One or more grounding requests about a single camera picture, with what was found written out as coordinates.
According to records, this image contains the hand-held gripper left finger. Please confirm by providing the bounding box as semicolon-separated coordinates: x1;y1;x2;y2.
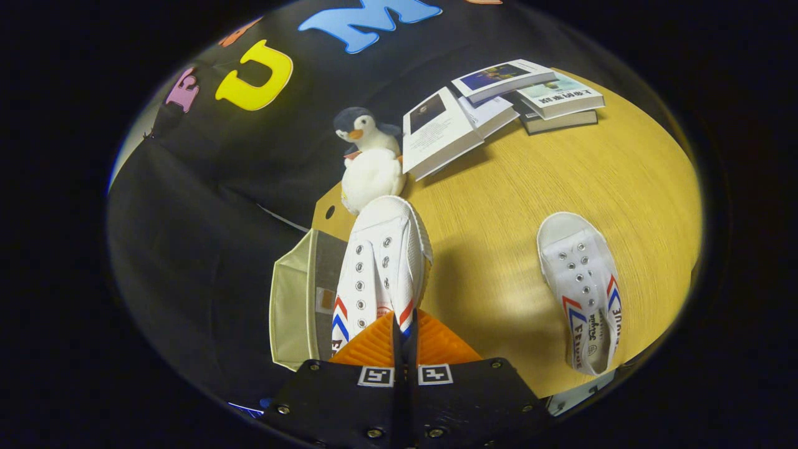
262;311;405;449

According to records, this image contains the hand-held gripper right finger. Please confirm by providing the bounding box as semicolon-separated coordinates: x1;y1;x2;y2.
406;309;552;449

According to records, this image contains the penguin plush toy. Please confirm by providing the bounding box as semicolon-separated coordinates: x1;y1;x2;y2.
332;107;403;166

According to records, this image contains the book with pale green cover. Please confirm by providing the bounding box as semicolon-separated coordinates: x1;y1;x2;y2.
516;74;605;120

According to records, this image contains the white canvas shoe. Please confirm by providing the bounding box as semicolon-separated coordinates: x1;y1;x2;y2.
330;195;434;356
536;212;623;376

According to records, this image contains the white book with portrait cover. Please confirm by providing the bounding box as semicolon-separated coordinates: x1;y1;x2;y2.
402;87;486;181

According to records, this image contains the grey fabric storage box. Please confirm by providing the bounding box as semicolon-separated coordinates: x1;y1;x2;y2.
268;228;350;373

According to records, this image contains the white round plush toy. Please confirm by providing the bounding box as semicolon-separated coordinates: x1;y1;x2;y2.
340;148;407;216

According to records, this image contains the dark grey book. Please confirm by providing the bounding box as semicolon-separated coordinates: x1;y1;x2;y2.
521;107;599;135

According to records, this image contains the book with blue picture cover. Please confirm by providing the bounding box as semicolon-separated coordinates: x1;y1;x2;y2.
451;59;557;104

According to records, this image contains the plain white book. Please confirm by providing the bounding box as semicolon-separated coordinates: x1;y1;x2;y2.
458;94;520;139

